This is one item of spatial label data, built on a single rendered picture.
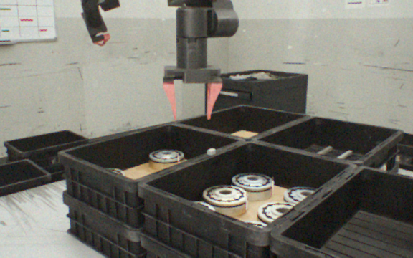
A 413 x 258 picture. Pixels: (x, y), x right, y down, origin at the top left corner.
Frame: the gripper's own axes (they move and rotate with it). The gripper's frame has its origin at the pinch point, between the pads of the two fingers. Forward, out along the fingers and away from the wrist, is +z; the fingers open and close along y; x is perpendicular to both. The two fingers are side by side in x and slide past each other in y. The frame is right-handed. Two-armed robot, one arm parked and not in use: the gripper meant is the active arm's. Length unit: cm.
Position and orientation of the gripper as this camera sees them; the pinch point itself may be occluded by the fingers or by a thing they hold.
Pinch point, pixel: (191, 115)
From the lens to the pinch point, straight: 75.2
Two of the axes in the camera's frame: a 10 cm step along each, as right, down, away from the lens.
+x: 0.7, 2.6, -9.6
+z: 0.0, 9.6, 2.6
